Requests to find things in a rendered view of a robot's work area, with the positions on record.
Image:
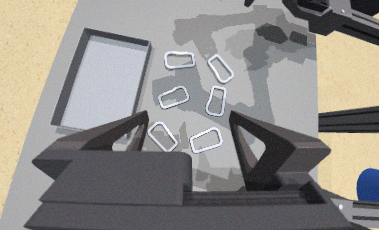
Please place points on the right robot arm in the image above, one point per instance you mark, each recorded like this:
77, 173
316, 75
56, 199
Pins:
316, 5

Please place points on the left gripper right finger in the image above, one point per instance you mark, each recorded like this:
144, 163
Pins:
286, 151

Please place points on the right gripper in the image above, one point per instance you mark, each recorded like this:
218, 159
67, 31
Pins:
247, 3

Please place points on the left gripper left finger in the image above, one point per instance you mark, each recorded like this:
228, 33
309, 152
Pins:
102, 137

